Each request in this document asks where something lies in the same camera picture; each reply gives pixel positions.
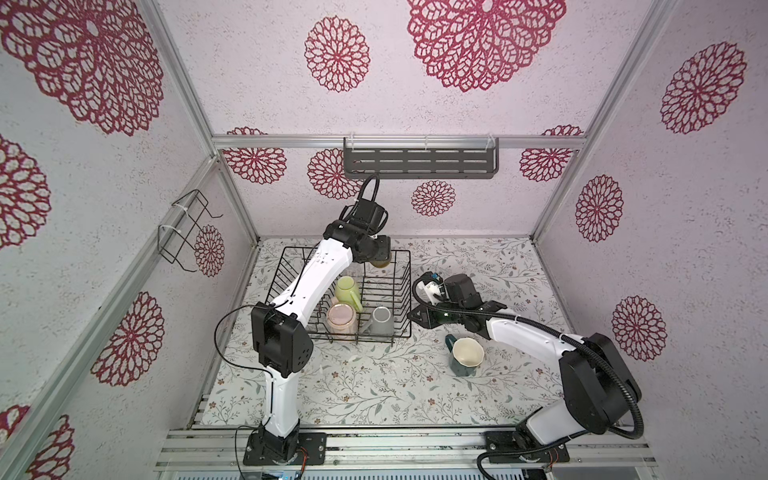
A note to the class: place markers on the grey wall shelf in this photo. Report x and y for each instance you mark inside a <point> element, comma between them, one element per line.
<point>423,161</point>

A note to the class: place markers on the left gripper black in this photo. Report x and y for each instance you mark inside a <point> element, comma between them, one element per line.
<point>384,248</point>

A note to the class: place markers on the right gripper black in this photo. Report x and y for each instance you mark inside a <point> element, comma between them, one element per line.
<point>425,316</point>

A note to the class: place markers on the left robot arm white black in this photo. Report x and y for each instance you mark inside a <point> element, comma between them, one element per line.
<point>279,328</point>

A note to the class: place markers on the black wire wall holder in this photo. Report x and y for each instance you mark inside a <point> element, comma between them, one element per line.
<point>192,242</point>

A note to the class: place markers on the grey cream mug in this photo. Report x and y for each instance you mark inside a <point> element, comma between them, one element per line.
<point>380,323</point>

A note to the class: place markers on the pink ceramic mug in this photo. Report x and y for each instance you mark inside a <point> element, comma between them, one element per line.
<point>342,322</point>

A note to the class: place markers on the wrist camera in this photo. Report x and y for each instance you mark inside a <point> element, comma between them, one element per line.
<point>366,215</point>
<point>457,291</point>

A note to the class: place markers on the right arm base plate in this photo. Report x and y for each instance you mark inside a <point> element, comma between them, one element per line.
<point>512,446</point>

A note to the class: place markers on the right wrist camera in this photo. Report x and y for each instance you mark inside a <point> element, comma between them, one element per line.
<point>457,291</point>

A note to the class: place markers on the dark green mug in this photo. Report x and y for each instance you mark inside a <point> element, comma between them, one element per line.
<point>466,355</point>

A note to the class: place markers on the aluminium front rail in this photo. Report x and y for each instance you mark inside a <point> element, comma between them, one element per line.
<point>420,452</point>

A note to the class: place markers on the light green mug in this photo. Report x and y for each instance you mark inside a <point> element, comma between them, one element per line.
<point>347,291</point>

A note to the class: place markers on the yellow ribbed cup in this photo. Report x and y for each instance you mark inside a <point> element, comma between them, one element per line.
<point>381,261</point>

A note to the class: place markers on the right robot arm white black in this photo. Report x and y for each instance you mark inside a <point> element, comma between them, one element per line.
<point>599,394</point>

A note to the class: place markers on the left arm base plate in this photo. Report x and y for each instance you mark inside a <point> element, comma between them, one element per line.
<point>298,448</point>

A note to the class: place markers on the black wire dish rack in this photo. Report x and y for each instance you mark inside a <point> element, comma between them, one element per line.
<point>388,287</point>

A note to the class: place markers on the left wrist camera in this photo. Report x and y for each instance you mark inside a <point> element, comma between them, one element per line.
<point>366,215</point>

